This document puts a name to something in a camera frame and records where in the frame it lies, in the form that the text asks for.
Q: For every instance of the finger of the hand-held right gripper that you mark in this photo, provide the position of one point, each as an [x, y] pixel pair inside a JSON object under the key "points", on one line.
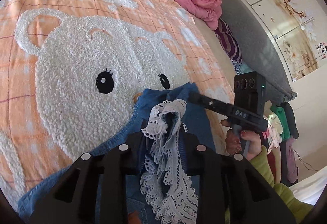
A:
{"points": [[210, 103]]}

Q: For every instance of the white cloth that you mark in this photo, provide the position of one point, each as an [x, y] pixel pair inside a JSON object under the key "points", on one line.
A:
{"points": [[306, 185]]}

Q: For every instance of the person's right forearm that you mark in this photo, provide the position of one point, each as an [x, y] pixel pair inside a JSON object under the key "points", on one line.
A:
{"points": [[281, 196]]}

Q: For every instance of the pink floral hanging garment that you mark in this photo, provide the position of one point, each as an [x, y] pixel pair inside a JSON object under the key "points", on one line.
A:
{"points": [[272, 132]]}

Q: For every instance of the person's right hand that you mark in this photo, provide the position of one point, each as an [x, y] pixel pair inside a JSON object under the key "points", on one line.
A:
{"points": [[253, 143]]}

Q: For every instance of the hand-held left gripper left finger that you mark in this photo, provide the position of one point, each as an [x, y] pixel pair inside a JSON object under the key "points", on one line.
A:
{"points": [[132, 146]]}

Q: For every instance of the floral wall picture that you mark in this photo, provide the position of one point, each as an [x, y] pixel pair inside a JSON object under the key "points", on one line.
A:
{"points": [[288, 17]]}

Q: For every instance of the blue denim pants lace trim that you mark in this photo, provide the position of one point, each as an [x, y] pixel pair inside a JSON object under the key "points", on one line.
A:
{"points": [[158, 96]]}

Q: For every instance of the purple striped pillow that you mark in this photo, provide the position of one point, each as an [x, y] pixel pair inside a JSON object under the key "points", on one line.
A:
{"points": [[228, 42]]}

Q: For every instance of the dark hanging garment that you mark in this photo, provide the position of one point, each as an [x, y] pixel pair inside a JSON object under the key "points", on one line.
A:
{"points": [[292, 116]]}

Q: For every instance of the orange bear print blanket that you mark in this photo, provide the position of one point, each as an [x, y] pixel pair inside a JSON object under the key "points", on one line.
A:
{"points": [[76, 60]]}

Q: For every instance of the mauve hanging trousers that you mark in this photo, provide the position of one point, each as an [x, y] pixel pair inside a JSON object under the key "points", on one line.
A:
{"points": [[290, 160]]}

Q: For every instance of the blue floral pillow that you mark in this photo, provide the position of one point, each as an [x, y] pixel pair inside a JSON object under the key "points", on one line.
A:
{"points": [[238, 68]]}

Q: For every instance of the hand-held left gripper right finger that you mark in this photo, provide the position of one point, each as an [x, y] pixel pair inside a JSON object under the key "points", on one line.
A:
{"points": [[191, 144]]}

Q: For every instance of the green hanging garment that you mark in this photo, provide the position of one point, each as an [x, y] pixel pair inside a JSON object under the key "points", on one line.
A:
{"points": [[279, 118]]}

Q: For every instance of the grey padded headboard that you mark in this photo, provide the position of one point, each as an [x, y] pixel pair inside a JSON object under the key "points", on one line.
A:
{"points": [[253, 48]]}

